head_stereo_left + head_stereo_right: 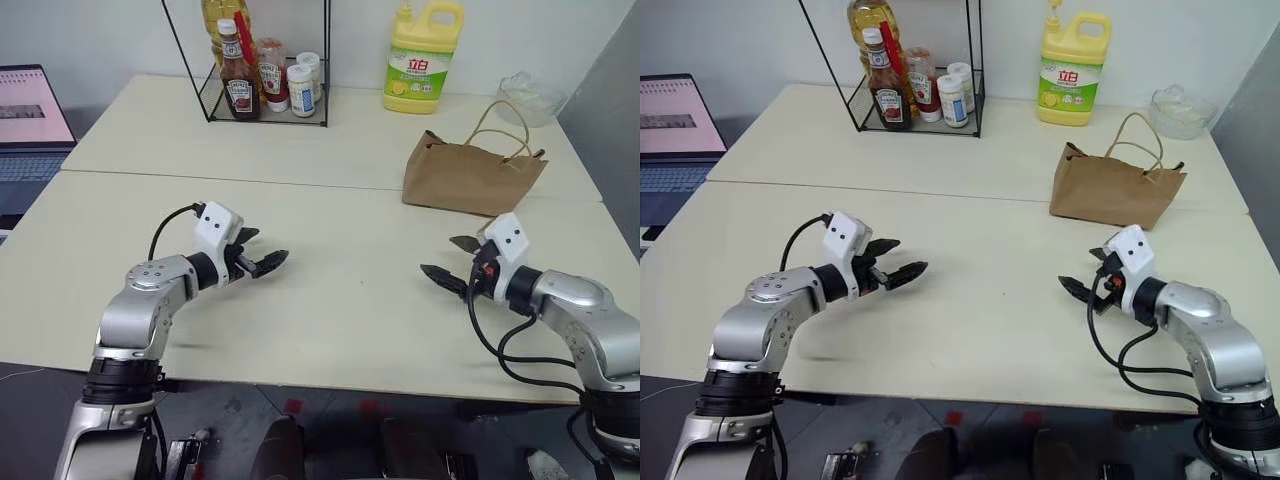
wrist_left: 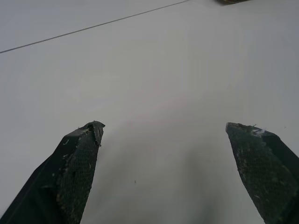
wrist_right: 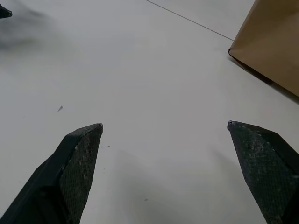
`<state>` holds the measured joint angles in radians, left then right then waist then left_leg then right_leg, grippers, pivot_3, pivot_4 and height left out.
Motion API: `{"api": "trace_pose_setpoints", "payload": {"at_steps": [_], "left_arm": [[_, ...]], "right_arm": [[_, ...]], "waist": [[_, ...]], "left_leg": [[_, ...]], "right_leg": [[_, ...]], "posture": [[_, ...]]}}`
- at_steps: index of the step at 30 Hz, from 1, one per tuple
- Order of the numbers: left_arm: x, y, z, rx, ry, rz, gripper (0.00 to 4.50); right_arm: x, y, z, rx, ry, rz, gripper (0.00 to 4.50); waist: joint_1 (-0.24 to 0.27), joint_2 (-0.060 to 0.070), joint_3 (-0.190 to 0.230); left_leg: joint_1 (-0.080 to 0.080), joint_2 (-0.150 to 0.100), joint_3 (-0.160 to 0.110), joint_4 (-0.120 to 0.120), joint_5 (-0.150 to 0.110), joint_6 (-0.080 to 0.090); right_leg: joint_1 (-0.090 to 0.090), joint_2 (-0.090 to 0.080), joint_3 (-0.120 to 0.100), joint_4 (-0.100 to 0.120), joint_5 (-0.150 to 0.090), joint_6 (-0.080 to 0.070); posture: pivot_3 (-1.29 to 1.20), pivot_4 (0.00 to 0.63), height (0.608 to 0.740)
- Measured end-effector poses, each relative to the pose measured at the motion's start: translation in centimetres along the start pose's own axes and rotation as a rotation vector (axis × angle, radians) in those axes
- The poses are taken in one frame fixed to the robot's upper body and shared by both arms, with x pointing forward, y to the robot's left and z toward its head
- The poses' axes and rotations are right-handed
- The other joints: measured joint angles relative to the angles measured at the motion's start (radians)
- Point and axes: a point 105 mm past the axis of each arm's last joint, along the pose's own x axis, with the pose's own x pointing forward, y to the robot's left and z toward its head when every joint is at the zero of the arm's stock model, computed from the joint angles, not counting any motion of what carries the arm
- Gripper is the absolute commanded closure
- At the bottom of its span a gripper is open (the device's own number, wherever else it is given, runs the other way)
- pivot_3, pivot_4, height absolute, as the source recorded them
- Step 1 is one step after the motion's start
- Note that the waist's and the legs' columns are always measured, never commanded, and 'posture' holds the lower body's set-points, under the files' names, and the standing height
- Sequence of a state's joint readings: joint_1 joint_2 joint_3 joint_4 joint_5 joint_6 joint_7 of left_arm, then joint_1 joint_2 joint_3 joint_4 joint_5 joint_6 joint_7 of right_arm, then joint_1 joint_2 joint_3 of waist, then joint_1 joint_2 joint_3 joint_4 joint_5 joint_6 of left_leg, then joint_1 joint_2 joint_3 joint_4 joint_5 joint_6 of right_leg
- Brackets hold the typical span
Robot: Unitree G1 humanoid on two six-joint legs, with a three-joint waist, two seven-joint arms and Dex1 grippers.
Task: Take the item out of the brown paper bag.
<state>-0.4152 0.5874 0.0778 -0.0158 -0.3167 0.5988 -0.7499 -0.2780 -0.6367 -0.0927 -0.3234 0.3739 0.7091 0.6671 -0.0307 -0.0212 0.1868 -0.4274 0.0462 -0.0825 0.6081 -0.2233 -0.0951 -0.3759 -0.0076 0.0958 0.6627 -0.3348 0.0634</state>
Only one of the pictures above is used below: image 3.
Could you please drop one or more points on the brown paper bag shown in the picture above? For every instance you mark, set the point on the brown paper bag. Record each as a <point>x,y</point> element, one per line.
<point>268,44</point>

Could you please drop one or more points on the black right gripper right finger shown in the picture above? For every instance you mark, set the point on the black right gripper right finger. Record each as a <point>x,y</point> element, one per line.
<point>266,168</point>

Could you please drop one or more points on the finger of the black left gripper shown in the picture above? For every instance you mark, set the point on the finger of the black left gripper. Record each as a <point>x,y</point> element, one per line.
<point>4,12</point>

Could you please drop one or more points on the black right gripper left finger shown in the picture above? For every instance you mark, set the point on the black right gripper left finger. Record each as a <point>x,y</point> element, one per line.
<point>60,177</point>

